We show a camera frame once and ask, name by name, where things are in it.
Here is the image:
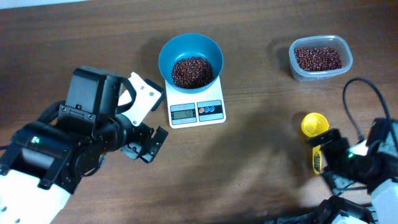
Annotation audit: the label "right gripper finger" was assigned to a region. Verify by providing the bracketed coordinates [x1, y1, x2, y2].
[307, 128, 341, 147]
[320, 170, 366, 196]

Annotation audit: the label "yellow measuring scoop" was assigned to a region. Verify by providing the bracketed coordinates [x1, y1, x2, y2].
[301, 113, 330, 175]

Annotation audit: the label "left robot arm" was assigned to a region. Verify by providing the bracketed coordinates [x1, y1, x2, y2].
[1, 67, 168, 223]

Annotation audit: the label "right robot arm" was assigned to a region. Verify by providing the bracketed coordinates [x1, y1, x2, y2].
[271, 118, 397, 223]

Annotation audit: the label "white digital kitchen scale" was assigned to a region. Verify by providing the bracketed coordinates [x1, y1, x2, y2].
[166, 78, 226, 129]

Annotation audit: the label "red beans in bowl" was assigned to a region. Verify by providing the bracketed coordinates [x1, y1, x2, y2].
[172, 57, 213, 89]

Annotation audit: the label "blue plastic bowl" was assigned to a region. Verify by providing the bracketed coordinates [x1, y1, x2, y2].
[159, 34, 224, 94]

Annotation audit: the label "clear plastic bean container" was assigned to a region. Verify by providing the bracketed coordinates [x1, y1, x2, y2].
[289, 35, 353, 82]

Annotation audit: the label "red beans in container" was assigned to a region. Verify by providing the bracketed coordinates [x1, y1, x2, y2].
[294, 47, 343, 72]

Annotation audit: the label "right black camera cable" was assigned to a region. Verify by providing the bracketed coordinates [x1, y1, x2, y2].
[342, 77, 392, 142]

